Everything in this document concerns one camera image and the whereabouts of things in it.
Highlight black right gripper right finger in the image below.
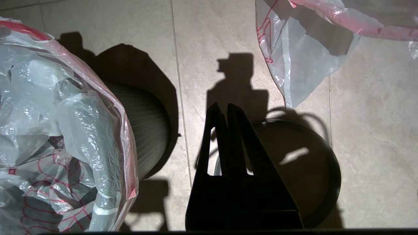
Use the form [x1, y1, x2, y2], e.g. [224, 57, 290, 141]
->
[227, 103, 304, 230]

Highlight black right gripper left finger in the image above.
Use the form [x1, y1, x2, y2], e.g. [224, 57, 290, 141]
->
[185, 102, 244, 230]

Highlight grey bin rim ring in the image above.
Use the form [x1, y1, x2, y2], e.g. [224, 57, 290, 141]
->
[213, 117, 342, 229]

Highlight used white red-drawstring trash bag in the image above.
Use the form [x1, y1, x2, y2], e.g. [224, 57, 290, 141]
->
[255, 0, 418, 109]

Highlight new white red-edged trash bag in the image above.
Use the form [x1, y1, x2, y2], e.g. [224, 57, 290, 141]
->
[0, 17, 139, 232]

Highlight black round trash bin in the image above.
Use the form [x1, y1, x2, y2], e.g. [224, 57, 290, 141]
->
[106, 80, 172, 180]

